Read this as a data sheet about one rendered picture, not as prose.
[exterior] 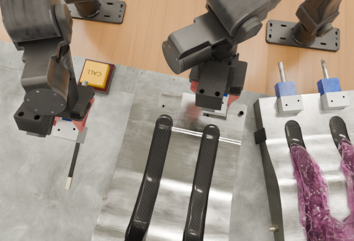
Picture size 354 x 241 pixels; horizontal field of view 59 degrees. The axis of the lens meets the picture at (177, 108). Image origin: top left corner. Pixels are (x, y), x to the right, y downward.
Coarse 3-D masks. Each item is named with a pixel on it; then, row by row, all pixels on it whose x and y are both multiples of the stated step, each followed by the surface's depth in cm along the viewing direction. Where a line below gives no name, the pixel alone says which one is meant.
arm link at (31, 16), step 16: (0, 0) 42; (16, 0) 42; (32, 0) 42; (48, 0) 42; (16, 16) 42; (32, 16) 42; (48, 16) 43; (16, 32) 43; (32, 32) 44; (48, 32) 44
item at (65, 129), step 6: (84, 84) 67; (60, 120) 63; (66, 120) 63; (60, 126) 63; (66, 126) 63; (72, 126) 63; (54, 132) 62; (60, 132) 62; (66, 132) 62; (72, 132) 62; (78, 132) 63; (84, 132) 66; (66, 138) 62; (72, 138) 62; (78, 138) 63; (84, 138) 67
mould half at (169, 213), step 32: (192, 96) 72; (128, 128) 70; (192, 128) 70; (224, 128) 70; (128, 160) 69; (192, 160) 69; (224, 160) 69; (128, 192) 65; (160, 192) 66; (224, 192) 67; (96, 224) 61; (160, 224) 62; (224, 224) 63
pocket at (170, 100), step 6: (162, 90) 74; (162, 96) 75; (168, 96) 75; (174, 96) 75; (180, 96) 74; (162, 102) 74; (168, 102) 74; (174, 102) 74; (180, 102) 74; (174, 108) 74
